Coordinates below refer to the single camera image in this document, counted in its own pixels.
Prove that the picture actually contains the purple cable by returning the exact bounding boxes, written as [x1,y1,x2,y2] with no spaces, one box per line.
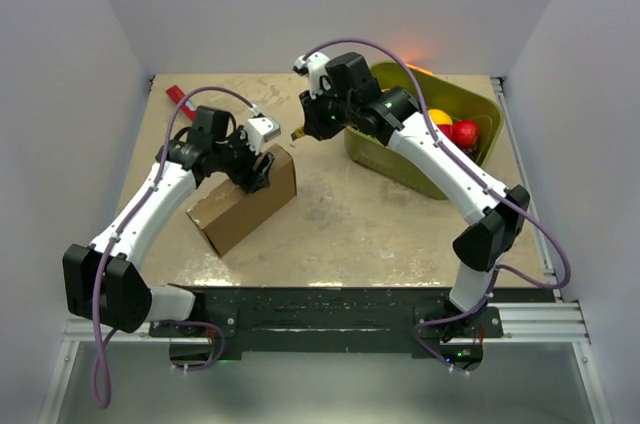
[304,38,572,375]
[92,86,264,409]

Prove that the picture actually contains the yellow utility knife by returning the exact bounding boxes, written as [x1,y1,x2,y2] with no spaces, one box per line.
[290,127,305,141]

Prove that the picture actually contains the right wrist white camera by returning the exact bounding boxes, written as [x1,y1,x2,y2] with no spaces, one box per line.
[293,52,330,99]

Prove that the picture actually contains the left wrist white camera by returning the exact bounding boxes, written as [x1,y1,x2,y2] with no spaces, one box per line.
[244,116,281,154]

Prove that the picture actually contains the yellow lemon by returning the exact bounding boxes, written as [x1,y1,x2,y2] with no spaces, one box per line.
[428,108,453,126]

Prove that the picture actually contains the small dark red grapes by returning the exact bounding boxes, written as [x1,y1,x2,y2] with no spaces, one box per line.
[461,147,481,164]

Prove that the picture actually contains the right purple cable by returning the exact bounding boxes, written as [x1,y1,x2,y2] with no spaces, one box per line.
[304,38,572,375]

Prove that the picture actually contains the red apple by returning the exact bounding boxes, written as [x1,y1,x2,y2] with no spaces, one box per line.
[453,120,481,149]

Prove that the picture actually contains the brown cardboard express box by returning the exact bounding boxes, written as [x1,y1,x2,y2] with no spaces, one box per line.
[186,144,297,257]

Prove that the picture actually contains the pink dragon fruit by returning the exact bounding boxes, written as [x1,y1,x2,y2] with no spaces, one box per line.
[438,124,454,141]

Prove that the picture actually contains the aluminium rail frame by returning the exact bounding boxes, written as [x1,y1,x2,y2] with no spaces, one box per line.
[90,94,586,344]

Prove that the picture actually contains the wrist white camera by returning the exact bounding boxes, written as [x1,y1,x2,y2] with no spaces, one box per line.
[293,52,330,99]
[244,116,281,154]

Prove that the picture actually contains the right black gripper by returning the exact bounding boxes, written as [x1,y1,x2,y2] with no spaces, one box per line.
[300,80,357,141]

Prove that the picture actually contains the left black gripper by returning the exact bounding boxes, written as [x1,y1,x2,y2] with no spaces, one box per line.
[213,125,274,193]

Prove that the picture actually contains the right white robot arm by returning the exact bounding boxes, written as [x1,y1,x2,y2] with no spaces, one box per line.
[293,52,530,337]

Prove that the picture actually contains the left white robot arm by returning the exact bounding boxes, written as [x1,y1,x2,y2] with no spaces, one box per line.
[62,106,281,336]

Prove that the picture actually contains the olive green plastic bin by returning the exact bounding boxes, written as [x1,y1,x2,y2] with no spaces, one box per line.
[344,60,504,201]

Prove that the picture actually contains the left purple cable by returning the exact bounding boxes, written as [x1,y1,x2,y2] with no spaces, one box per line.
[92,86,264,409]

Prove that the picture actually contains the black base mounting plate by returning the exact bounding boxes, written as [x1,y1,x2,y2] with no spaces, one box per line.
[150,287,554,370]

